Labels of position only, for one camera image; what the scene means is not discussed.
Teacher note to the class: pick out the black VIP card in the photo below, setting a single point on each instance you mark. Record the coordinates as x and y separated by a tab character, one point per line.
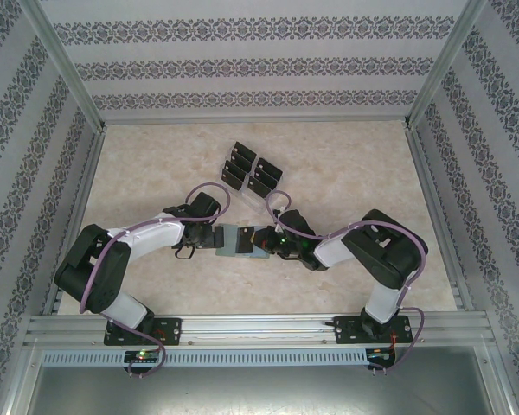
244	242
245	150
269	165
235	168
260	186
266	174
241	159
231	179

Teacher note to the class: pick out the aluminium back rail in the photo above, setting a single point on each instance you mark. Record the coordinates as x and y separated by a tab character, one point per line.
255	121

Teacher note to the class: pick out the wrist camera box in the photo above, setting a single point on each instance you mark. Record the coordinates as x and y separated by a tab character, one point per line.
204	206
294	221

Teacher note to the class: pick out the grey sheet metal tray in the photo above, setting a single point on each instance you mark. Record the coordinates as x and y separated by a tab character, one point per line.
259	389

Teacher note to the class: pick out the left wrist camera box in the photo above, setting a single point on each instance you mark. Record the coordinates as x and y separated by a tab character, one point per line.
204	206

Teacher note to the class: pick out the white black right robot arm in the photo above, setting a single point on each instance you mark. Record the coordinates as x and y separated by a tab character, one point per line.
389	255

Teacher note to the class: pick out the aluminium frame post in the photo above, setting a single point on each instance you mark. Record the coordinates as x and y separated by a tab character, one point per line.
447	65
65	69

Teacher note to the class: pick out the small green circuit board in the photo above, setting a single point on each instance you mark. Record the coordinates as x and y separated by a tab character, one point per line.
378	353
142	355

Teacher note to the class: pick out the green card holder wallet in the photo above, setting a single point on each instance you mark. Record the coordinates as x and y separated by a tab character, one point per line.
229	242

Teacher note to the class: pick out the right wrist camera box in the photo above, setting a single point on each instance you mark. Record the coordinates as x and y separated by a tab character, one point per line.
294	221

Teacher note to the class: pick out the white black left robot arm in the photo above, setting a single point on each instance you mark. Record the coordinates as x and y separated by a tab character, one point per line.
147	238

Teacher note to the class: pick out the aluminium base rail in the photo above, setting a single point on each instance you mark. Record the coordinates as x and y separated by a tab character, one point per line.
251	328

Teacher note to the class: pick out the aluminium side rail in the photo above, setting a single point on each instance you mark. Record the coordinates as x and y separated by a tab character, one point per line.
423	173
81	203

